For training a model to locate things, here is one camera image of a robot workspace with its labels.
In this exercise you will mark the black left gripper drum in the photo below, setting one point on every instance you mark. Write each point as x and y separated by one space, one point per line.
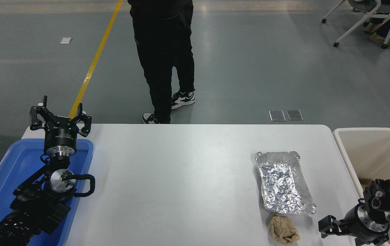
61 135

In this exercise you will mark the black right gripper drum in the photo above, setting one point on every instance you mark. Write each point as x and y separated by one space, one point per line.
354 223

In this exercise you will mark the foil tray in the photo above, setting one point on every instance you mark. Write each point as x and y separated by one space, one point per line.
282 184

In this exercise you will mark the metal floor plate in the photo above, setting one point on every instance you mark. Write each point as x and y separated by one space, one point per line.
277 115
294 114

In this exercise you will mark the crumpled tan paper ball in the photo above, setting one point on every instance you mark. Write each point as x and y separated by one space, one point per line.
283 230

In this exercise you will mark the blue plastic tray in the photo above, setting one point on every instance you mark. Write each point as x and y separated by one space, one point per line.
13 160

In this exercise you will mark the large pale bin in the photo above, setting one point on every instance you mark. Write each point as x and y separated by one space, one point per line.
373 153

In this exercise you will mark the standing person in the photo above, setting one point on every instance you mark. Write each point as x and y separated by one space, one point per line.
160 51

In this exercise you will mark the seated person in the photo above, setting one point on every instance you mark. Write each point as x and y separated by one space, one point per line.
383 39

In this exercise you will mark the white frame chair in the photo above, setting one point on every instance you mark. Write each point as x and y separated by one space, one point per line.
364 4

